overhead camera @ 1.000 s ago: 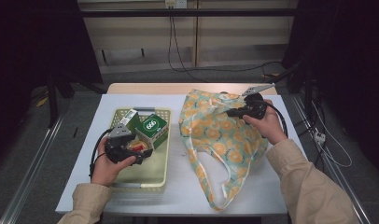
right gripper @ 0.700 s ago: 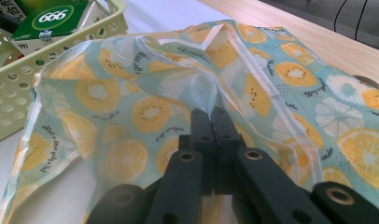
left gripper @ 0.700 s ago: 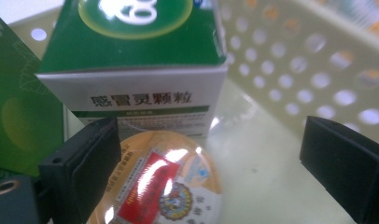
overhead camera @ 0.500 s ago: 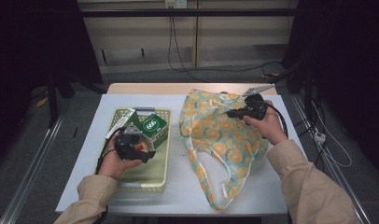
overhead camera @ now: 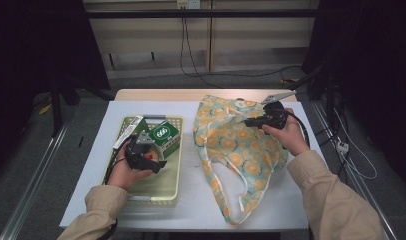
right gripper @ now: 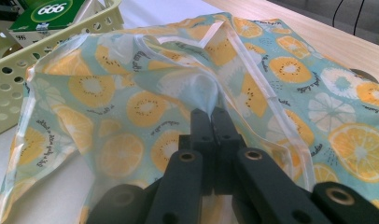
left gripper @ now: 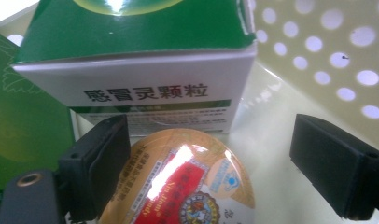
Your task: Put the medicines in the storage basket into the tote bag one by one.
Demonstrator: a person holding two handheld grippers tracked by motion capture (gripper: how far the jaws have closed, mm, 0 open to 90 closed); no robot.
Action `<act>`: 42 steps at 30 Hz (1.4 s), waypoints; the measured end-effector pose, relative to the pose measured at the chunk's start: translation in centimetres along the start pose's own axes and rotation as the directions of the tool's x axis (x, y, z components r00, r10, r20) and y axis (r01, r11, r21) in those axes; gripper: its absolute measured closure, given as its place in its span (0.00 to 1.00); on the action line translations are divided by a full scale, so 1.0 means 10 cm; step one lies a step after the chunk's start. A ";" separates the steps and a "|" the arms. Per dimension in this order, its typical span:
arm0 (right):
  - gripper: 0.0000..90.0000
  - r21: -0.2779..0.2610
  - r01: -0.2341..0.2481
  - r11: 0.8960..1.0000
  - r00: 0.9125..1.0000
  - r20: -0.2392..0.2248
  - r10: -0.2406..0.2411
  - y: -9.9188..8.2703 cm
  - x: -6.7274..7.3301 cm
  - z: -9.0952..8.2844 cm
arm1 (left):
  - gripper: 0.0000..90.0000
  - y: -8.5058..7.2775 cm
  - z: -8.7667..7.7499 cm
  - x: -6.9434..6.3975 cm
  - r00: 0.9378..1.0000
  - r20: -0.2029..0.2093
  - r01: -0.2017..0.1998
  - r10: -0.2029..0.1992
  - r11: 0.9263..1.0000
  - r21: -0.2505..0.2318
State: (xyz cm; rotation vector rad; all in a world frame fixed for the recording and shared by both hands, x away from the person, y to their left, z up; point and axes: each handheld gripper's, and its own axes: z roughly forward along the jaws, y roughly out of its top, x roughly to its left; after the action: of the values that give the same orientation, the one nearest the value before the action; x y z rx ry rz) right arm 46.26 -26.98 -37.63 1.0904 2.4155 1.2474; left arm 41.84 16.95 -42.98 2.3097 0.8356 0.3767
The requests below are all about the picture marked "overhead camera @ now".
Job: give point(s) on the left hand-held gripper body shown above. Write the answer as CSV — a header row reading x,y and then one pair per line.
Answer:
x,y
139,156

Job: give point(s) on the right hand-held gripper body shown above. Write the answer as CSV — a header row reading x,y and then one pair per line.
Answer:
x,y
276,116

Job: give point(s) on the pale yellow plastic basket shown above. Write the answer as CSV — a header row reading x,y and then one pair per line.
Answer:
x,y
164,181

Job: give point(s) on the orange-print fabric bag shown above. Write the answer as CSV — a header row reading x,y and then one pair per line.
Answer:
x,y
234,143

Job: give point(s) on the tall green and white box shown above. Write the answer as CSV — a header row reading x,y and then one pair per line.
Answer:
x,y
131,128

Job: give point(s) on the green cube box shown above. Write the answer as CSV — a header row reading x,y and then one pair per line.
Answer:
x,y
164,135

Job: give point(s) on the person's right hand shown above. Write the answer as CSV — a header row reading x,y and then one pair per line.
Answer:
x,y
289,136

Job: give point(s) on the person's left hand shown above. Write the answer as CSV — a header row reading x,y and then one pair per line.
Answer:
x,y
122,175

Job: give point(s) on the white table mat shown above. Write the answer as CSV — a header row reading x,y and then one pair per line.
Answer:
x,y
191,200

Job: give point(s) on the white power strip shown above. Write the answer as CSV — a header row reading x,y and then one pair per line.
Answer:
x,y
342,147

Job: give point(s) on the black metal stand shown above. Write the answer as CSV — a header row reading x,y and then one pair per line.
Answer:
x,y
57,106

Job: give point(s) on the black horizontal bar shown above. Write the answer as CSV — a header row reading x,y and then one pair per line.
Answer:
x,y
204,13

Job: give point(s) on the metal floor rail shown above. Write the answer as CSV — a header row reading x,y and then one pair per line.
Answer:
x,y
34,186
374,206

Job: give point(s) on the white wall outlet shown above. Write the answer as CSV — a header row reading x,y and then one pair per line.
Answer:
x,y
188,4

